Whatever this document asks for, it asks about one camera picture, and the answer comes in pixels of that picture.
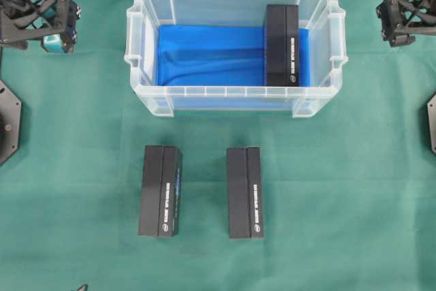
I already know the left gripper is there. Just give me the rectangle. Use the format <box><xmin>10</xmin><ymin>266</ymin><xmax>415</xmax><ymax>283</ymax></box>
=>
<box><xmin>1</xmin><ymin>0</ymin><xmax>81</xmax><ymax>53</ymax></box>

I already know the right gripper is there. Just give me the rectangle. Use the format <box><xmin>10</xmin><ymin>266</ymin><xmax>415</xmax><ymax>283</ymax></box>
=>
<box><xmin>375</xmin><ymin>0</ymin><xmax>435</xmax><ymax>47</ymax></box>

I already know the black camera box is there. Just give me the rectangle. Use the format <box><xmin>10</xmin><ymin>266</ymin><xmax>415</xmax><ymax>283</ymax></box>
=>
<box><xmin>138</xmin><ymin>145</ymin><xmax>183</xmax><ymax>238</ymax></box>
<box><xmin>264</xmin><ymin>4</ymin><xmax>300</xmax><ymax>87</ymax></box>
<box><xmin>226</xmin><ymin>147</ymin><xmax>265</xmax><ymax>239</ymax></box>

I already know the clear plastic storage case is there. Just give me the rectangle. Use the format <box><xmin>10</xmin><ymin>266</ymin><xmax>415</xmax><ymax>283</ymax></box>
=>
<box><xmin>125</xmin><ymin>0</ymin><xmax>348</xmax><ymax>118</ymax></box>

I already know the blue cloth liner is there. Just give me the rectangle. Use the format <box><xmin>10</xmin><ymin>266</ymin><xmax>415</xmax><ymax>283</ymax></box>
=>
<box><xmin>157</xmin><ymin>25</ymin><xmax>311</xmax><ymax>87</ymax></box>

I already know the green table cloth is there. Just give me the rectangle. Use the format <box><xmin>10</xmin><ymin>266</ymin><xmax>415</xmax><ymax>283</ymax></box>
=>
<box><xmin>1</xmin><ymin>0</ymin><xmax>435</xmax><ymax>290</ymax></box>

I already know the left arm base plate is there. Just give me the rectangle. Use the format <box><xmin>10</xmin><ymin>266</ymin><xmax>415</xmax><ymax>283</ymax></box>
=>
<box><xmin>0</xmin><ymin>81</ymin><xmax>22</xmax><ymax>165</ymax></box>

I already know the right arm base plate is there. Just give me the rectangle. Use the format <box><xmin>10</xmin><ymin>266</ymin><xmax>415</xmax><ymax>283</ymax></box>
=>
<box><xmin>427</xmin><ymin>95</ymin><xmax>436</xmax><ymax>154</ymax></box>

